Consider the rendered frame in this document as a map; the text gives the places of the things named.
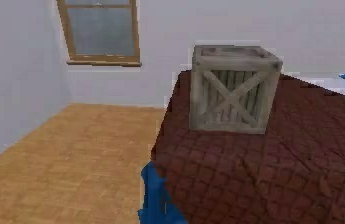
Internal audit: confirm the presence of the bed with maroon quilt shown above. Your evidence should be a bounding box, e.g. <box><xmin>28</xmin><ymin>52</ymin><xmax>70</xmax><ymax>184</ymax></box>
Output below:
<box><xmin>137</xmin><ymin>69</ymin><xmax>345</xmax><ymax>224</ymax></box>

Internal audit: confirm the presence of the grey wooden crate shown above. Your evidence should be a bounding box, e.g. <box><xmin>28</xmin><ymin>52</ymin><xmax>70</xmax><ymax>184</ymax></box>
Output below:
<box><xmin>188</xmin><ymin>44</ymin><xmax>284</xmax><ymax>135</ymax></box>

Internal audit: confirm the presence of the wooden framed window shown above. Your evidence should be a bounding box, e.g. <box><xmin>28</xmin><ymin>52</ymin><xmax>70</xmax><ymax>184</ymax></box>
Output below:
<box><xmin>56</xmin><ymin>0</ymin><xmax>143</xmax><ymax>68</ymax></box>

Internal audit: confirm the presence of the white pillow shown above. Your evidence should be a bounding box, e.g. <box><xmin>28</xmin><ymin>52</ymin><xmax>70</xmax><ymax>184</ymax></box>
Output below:
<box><xmin>288</xmin><ymin>73</ymin><xmax>345</xmax><ymax>100</ymax></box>

